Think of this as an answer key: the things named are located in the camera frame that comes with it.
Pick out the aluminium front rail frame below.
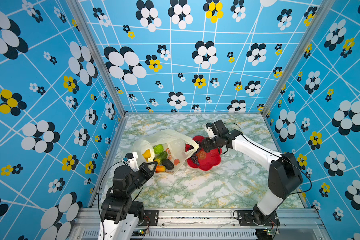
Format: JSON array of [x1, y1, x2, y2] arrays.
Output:
[[69, 208, 330, 240]]

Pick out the dark purple grapes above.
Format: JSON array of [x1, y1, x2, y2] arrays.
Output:
[[190, 146, 201, 166]]

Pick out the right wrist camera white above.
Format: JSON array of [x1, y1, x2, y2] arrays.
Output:
[[205, 120, 229, 139]]

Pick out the right corner aluminium post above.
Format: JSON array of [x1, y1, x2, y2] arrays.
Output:
[[262, 0, 335, 118]]

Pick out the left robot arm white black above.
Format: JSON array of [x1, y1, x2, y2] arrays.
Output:
[[98, 162, 158, 240]]

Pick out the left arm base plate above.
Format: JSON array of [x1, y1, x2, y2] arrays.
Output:
[[138, 210, 159, 227]]

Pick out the corner aluminium post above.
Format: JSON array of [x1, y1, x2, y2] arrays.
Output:
[[67, 0, 126, 119], [262, 0, 335, 118]]

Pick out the yellowish plastic bag orange print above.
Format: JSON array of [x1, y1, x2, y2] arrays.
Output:
[[130, 129, 199, 175]]

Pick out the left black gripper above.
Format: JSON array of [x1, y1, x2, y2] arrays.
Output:
[[126, 160, 157, 197]]

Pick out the green cucumber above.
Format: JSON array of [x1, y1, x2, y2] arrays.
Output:
[[154, 151, 168, 165]]

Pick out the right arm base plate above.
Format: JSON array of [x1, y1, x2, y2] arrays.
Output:
[[233, 210, 281, 228]]

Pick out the left corner aluminium post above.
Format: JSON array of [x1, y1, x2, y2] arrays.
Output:
[[67, 0, 126, 119]]

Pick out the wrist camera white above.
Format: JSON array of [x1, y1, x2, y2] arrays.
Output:
[[123, 152, 140, 172], [205, 120, 229, 139]]

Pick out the yellow bell pepper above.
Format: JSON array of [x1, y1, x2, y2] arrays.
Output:
[[143, 149, 151, 161]]

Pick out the red flower-shaped plate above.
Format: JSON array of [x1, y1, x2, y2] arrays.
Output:
[[187, 136, 222, 171]]

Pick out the green bumpy fruit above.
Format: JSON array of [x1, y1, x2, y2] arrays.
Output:
[[154, 145, 164, 155]]

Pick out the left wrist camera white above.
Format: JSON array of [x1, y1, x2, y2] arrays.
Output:
[[123, 152, 140, 172]]

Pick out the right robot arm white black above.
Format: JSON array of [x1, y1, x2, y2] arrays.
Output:
[[201, 127, 313, 226]]

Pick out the dark avocado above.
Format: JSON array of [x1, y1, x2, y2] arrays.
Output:
[[162, 159, 175, 171]]

